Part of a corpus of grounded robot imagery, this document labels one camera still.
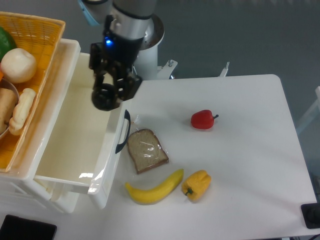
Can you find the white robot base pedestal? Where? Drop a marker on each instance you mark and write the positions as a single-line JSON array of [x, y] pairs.
[[146, 64]]

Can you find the white drawer cabinet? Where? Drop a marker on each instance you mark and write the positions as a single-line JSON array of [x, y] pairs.
[[20, 186]]

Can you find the red bell pepper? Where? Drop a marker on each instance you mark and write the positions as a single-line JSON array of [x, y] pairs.
[[203, 119]]

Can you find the white open upper drawer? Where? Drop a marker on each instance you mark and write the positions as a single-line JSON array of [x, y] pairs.
[[80, 153]]

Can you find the green vegetable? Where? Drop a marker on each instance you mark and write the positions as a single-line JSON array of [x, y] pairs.
[[7, 43]]

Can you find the beige bread stick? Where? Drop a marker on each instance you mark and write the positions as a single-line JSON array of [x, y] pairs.
[[21, 111]]

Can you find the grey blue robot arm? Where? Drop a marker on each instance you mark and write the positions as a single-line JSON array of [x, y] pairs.
[[124, 28]]

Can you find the black device right edge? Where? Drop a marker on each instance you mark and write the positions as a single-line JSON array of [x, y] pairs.
[[311, 215]]

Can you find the wrapped brown bread slice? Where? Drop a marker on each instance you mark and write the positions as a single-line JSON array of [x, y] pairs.
[[144, 147]]

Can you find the white round bun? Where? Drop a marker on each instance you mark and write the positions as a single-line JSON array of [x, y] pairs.
[[18, 66]]

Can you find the yellow bell pepper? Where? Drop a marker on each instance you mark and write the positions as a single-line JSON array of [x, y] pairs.
[[195, 186]]

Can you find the black tablet bottom left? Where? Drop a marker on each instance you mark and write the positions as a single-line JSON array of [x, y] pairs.
[[18, 228]]

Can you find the dark blue drawer handle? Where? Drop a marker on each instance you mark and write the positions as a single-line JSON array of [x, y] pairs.
[[125, 132]]

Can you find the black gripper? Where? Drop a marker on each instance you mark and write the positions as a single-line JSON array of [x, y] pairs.
[[115, 48]]

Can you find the yellow banana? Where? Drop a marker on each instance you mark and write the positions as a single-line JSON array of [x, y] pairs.
[[157, 193]]

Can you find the brown bread roll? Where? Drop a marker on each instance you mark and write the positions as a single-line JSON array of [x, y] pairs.
[[8, 101]]

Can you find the orange wicker basket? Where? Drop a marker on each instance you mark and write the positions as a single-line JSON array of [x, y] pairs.
[[40, 36]]

